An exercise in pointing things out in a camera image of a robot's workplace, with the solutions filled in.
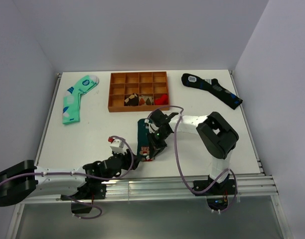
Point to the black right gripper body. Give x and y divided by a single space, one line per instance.
163 136

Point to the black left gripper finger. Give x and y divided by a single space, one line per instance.
137 160
131 160

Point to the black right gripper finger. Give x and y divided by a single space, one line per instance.
155 152
153 139

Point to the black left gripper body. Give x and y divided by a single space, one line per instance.
122 158

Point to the dark green reindeer sock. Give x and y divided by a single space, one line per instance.
143 144

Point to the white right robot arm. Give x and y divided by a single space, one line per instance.
217 135

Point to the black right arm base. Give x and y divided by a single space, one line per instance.
220 196

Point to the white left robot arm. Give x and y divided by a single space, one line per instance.
25 180

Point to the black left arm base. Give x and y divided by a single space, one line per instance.
82 202

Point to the red rolled sock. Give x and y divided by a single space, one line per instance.
162 100

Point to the argyle patterned rolled sock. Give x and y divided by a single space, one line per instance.
145 100

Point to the dark brown rolled sock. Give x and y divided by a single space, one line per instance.
132 100

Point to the orange wooden compartment tray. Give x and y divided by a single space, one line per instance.
123 84

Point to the black and blue sock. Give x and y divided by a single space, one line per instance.
213 87

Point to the mint green patterned sock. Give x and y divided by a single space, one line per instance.
72 98

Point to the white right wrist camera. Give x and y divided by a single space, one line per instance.
149 125

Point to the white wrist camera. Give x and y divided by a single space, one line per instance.
116 145
149 125

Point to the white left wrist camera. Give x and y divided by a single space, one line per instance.
116 145

